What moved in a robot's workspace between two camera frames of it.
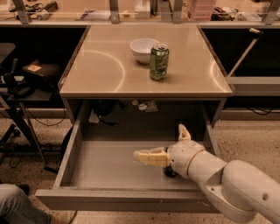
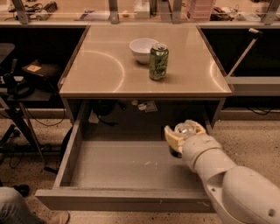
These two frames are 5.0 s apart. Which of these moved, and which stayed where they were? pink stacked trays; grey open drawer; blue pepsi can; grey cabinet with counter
Moved: blue pepsi can
Stayed: grey open drawer; grey cabinet with counter; pink stacked trays
